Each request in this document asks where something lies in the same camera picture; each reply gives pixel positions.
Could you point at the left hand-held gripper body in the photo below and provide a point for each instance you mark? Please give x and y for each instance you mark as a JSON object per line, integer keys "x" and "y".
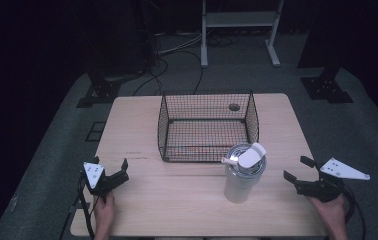
{"x": 108, "y": 181}

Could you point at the white tumbler with lid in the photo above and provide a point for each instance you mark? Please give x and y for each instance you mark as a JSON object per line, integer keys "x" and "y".
{"x": 240, "y": 186}

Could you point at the black stand base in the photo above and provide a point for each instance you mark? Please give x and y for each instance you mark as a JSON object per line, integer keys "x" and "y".
{"x": 102, "y": 90}
{"x": 325, "y": 88}

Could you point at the person's left hand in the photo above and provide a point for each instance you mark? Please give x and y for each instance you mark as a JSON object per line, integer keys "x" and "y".
{"x": 104, "y": 213}

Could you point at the person's right hand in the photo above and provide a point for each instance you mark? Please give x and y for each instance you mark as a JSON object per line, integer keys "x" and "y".
{"x": 333, "y": 213}

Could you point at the white metal desk frame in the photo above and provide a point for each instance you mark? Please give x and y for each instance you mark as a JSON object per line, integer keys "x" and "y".
{"x": 238, "y": 19}

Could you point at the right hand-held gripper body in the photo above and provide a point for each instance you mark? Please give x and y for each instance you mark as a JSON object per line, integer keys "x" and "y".
{"x": 323, "y": 190}

